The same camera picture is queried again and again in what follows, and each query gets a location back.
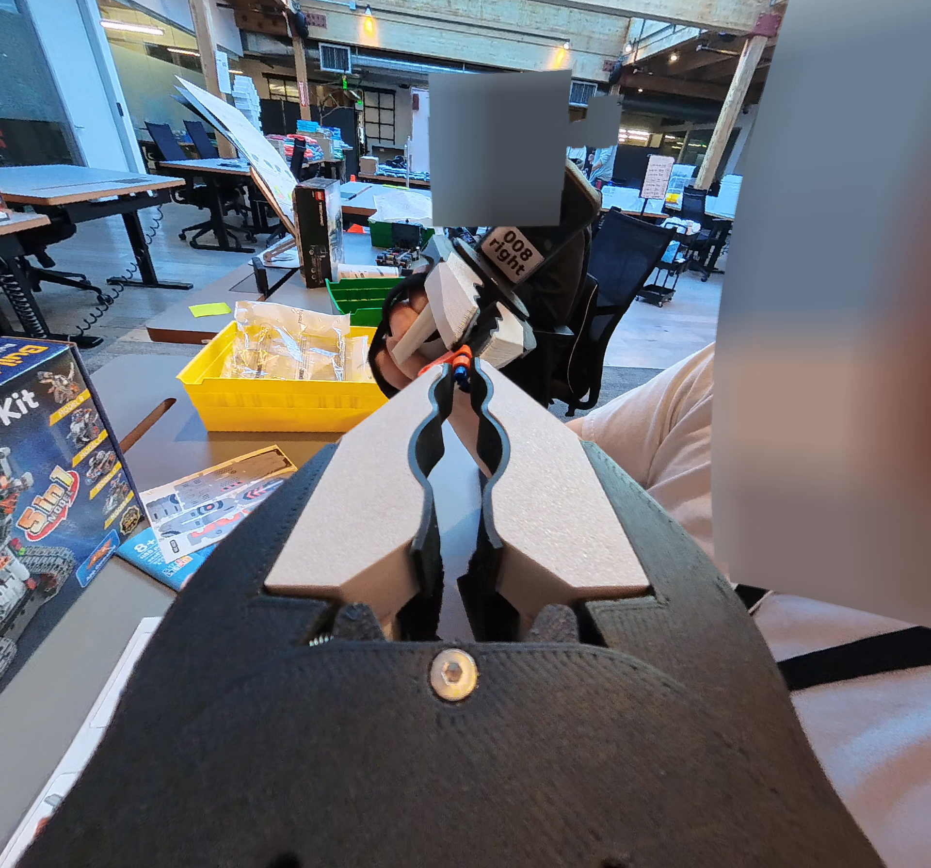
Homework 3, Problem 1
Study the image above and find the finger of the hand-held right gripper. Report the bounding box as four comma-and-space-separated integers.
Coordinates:
479, 317, 538, 374
423, 256, 482, 347

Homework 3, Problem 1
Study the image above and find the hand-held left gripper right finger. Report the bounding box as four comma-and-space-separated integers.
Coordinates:
464, 359, 650, 642

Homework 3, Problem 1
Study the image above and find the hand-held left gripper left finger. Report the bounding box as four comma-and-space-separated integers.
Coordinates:
264, 362, 450, 642

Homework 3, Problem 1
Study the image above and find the orange and blue toy piece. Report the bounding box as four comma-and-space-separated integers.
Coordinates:
435, 346, 475, 393

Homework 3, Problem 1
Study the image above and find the wood-edged neighbouring desk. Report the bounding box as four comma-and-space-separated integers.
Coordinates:
144, 226, 410, 347

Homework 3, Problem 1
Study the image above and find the grey desk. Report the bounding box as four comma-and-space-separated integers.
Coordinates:
0, 353, 410, 868

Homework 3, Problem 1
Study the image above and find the background standing desk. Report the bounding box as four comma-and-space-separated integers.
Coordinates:
158, 157, 257, 230
0, 209, 53, 347
0, 164, 187, 296

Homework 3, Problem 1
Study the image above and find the person's right hand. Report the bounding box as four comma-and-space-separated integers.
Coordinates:
377, 295, 470, 405

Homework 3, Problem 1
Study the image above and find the green bin with paper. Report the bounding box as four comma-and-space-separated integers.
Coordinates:
368, 192, 434, 252

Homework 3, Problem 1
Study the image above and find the green plastic bin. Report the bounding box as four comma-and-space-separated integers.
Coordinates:
324, 274, 410, 328

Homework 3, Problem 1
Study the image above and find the black utility cart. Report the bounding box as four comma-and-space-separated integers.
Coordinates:
635, 256, 690, 309

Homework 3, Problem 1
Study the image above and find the standing sign board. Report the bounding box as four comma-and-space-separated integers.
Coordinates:
639, 153, 677, 220

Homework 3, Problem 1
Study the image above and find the printed sticker sheet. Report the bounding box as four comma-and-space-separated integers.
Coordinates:
137, 443, 300, 564

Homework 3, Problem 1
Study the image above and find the yellow plastic bin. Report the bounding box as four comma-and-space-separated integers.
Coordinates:
176, 320, 391, 433

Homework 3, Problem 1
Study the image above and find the tall black box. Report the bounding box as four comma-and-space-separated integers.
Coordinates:
293, 177, 345, 290

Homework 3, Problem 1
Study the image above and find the pile of clear plastic bags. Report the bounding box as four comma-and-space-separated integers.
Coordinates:
221, 300, 381, 384

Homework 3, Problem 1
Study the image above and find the poster board stand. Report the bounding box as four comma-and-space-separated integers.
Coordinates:
250, 238, 301, 296

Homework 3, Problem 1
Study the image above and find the blue booklet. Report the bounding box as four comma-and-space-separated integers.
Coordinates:
115, 526, 221, 590

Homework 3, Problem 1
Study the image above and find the tilted white poster board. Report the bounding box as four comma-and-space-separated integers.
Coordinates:
174, 74, 300, 238

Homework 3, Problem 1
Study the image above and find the dark blue office chair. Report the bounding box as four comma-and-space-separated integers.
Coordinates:
178, 119, 252, 245
143, 120, 184, 165

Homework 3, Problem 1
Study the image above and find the blue robot kit box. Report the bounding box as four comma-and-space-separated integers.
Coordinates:
0, 335, 151, 696

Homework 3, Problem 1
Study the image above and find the person's white t-shirt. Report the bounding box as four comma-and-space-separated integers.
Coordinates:
566, 343, 931, 868

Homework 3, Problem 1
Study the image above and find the black shoulder strap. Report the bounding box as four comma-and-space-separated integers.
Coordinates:
733, 583, 931, 692

